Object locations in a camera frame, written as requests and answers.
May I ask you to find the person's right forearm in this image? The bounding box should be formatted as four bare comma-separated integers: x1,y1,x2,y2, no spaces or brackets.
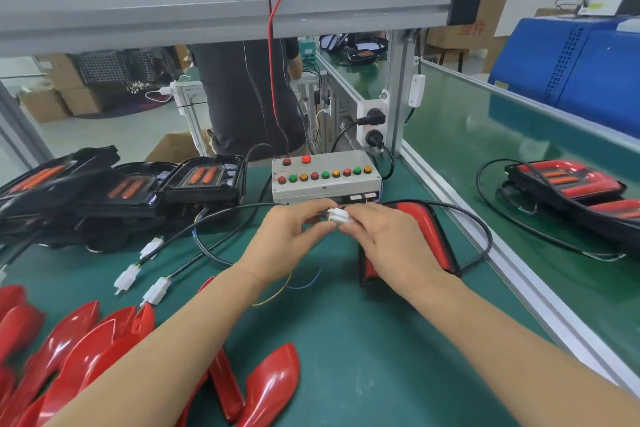
415,272,640,427

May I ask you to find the person's left forearm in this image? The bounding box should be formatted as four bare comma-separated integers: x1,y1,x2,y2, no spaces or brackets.
45,262,291,427

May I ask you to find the black mesh basket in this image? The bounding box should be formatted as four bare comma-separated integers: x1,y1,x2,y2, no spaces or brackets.
70,49,166,85

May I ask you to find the person's left hand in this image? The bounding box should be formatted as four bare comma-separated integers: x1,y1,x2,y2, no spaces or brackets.
238,198,343,291

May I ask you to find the white metal stand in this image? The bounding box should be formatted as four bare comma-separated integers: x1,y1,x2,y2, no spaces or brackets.
170,79,211,155

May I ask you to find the white power strip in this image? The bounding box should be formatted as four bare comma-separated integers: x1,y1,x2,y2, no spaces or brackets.
357,91,391,153

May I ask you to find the small cardboard box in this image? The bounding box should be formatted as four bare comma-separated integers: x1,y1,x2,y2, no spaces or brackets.
18,86,71,123

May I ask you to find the red power cable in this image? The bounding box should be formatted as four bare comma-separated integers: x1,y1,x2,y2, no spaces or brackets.
265,0,296,153

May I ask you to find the person's right hand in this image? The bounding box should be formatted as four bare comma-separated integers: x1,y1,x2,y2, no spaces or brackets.
338,203,453,305

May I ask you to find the pile of black lamp housings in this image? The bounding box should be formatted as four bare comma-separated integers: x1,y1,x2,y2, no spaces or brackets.
0,146,331,308

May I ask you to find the large cardboard box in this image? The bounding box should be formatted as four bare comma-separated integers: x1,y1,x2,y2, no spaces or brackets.
40,51,111,115

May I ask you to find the white switch box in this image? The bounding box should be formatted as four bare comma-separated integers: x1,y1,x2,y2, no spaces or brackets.
408,73,427,109

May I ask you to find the beige test button box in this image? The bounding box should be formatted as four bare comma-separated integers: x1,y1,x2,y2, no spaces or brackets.
272,149,383,205

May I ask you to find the aluminium workstation frame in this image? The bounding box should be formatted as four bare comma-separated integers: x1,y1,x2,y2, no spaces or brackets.
0,0,488,157

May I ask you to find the blue plastic crate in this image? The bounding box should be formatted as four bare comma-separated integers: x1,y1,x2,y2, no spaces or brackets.
488,16,640,137

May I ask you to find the low open cardboard carton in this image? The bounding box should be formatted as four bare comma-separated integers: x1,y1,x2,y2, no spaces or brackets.
145,131,201,163

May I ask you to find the pile of red lens covers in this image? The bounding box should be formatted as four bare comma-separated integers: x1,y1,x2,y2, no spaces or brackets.
0,276,301,427

